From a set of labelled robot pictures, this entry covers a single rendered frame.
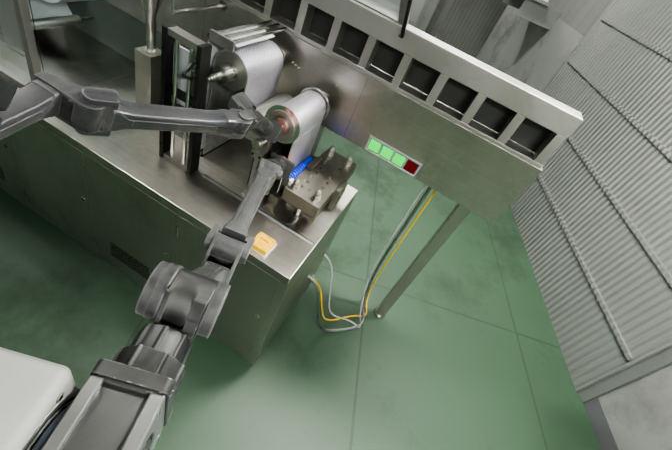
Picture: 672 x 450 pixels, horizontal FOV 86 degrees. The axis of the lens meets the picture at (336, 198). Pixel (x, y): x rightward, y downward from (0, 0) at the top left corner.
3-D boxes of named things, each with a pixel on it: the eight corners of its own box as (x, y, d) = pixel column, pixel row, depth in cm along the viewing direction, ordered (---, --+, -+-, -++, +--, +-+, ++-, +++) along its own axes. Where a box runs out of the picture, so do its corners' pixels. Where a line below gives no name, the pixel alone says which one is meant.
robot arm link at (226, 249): (229, 296, 90) (190, 282, 89) (251, 245, 93) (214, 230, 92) (203, 346, 47) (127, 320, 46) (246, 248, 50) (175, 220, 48)
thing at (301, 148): (281, 177, 146) (293, 141, 134) (308, 154, 164) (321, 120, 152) (282, 178, 146) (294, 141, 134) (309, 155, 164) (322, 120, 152)
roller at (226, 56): (212, 80, 136) (217, 43, 127) (252, 65, 155) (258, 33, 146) (243, 97, 134) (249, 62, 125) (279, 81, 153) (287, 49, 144)
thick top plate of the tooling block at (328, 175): (281, 198, 146) (284, 187, 142) (324, 157, 176) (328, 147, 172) (314, 218, 144) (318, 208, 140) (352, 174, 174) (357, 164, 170)
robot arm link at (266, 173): (249, 255, 87) (204, 237, 85) (242, 269, 90) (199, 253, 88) (288, 165, 122) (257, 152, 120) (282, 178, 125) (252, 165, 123)
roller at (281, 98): (235, 131, 143) (240, 105, 135) (271, 111, 162) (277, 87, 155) (260, 146, 141) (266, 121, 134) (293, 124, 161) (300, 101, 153)
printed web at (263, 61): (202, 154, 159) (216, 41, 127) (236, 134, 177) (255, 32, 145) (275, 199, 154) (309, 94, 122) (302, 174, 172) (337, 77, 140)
